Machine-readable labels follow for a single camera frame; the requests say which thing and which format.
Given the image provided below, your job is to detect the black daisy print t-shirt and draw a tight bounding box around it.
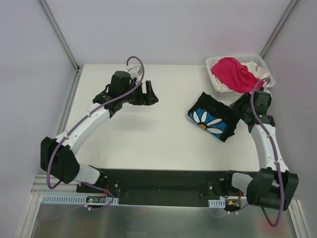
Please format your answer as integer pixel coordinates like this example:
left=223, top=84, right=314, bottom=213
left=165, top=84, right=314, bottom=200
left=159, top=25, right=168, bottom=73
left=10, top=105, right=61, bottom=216
left=187, top=92, right=240, bottom=142

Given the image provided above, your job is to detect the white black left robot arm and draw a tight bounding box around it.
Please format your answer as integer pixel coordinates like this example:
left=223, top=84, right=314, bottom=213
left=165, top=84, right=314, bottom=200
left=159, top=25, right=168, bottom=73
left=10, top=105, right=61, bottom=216
left=40, top=68, right=159, bottom=193

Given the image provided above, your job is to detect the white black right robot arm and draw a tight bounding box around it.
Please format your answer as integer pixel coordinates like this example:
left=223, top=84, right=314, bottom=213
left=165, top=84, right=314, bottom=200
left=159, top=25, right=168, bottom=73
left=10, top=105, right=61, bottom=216
left=223, top=90, right=299, bottom=211

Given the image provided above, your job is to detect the white cream t-shirt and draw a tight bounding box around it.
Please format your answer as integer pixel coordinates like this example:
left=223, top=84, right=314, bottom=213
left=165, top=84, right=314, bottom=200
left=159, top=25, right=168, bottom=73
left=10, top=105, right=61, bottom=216
left=242, top=61, right=270, bottom=79

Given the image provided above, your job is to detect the pink t-shirt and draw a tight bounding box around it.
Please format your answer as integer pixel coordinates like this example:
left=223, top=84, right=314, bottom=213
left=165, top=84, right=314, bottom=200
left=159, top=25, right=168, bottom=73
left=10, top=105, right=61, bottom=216
left=211, top=57, right=260, bottom=94

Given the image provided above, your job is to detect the white plastic basket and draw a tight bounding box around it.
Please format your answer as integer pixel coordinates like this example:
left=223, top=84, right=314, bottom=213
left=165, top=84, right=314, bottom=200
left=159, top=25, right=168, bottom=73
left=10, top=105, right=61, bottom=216
left=206, top=54, right=275, bottom=97

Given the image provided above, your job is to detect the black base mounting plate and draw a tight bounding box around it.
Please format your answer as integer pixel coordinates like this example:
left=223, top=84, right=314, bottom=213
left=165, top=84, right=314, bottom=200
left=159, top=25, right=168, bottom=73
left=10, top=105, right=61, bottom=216
left=76, top=168, right=252, bottom=206

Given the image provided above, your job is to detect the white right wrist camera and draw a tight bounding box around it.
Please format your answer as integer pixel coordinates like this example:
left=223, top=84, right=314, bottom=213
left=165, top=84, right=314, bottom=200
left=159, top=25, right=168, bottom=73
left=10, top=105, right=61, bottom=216
left=261, top=77, right=270, bottom=91

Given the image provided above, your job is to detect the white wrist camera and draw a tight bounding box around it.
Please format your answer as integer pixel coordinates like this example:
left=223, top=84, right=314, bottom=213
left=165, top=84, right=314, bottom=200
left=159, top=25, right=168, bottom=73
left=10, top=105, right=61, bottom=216
left=261, top=77, right=270, bottom=91
left=126, top=65, right=143, bottom=81

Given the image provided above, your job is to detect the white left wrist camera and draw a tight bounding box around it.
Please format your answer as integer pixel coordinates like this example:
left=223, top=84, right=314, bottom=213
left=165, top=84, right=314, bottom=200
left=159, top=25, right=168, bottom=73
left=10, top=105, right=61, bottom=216
left=126, top=65, right=143, bottom=81

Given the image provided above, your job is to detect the left table edge rail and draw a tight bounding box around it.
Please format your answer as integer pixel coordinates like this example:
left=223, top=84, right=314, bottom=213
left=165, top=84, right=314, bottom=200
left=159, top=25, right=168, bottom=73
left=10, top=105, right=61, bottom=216
left=54, top=65, right=84, bottom=136

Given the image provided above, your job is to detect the left aluminium frame post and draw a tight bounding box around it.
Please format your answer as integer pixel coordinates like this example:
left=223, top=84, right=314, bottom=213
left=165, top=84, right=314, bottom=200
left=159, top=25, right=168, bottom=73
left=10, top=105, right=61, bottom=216
left=37, top=0, right=80, bottom=72

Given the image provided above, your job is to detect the aluminium frame post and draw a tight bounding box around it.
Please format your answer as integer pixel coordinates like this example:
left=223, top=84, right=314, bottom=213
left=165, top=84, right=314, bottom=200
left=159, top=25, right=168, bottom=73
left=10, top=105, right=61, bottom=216
left=260, top=0, right=300, bottom=58
left=37, top=0, right=80, bottom=72

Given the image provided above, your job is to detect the right aluminium frame post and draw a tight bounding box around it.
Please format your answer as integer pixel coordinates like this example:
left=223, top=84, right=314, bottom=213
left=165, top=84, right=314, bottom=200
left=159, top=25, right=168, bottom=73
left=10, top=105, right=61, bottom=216
left=260, top=0, right=300, bottom=58

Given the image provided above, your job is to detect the white right cable duct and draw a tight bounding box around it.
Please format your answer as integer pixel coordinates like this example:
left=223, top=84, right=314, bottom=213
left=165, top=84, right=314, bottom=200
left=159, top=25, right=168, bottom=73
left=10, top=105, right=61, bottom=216
left=208, top=198, right=226, bottom=208

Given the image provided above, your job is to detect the white cable duct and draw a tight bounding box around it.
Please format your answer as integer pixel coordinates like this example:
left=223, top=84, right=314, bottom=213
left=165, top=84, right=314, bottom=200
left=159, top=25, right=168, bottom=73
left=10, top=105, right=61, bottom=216
left=208, top=198, right=226, bottom=208
left=42, top=195, right=119, bottom=206

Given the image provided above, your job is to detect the front aluminium rail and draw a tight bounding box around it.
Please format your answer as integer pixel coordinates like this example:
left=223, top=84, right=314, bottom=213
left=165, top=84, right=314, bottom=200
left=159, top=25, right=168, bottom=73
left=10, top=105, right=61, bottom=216
left=31, top=174, right=79, bottom=194

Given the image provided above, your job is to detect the white left cable duct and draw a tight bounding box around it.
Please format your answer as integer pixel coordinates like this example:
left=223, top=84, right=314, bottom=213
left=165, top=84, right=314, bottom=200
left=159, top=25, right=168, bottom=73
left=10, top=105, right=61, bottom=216
left=42, top=195, right=119, bottom=206

